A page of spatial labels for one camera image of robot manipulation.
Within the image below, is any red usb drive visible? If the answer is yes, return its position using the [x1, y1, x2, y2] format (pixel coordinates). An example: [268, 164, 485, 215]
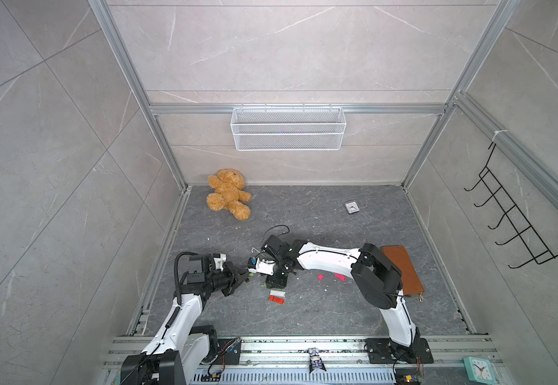
[269, 295, 285, 304]

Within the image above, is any white usb drive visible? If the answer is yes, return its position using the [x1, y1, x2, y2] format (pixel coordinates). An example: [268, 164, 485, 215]
[270, 290, 285, 298]

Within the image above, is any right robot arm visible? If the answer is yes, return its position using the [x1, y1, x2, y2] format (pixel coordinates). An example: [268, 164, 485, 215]
[248, 235, 420, 358]

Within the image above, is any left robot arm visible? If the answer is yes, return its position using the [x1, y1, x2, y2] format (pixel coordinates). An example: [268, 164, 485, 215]
[120, 251, 249, 384]

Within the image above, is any brown teddy bear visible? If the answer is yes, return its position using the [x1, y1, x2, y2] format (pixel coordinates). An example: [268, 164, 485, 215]
[206, 168, 252, 221]

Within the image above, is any small purple figurine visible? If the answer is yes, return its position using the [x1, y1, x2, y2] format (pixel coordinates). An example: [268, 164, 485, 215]
[307, 347, 326, 374]

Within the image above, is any small square clock face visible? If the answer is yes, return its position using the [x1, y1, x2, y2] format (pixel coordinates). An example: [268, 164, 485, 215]
[345, 201, 360, 215]

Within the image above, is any brown leather wallet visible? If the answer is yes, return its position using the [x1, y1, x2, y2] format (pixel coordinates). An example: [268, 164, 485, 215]
[382, 245, 425, 302]

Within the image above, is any teal alarm clock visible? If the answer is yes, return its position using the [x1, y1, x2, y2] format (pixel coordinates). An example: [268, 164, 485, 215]
[463, 357, 498, 385]

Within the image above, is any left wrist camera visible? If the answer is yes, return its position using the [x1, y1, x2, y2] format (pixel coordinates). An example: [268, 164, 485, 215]
[212, 253, 227, 271]

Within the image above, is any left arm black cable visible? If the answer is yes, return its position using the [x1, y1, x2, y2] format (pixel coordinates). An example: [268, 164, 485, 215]
[173, 251, 198, 306]

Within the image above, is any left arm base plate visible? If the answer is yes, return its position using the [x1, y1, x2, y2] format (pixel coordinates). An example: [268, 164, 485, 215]
[201, 337, 242, 365]

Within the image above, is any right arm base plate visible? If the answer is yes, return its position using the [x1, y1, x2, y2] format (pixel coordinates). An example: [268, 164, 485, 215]
[364, 337, 434, 364]

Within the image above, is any white wire mesh basket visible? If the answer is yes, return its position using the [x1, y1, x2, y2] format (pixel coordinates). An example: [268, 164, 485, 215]
[230, 107, 346, 152]

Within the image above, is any black wire hook rack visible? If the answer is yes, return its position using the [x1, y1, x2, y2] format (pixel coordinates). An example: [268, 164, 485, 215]
[463, 144, 558, 270]

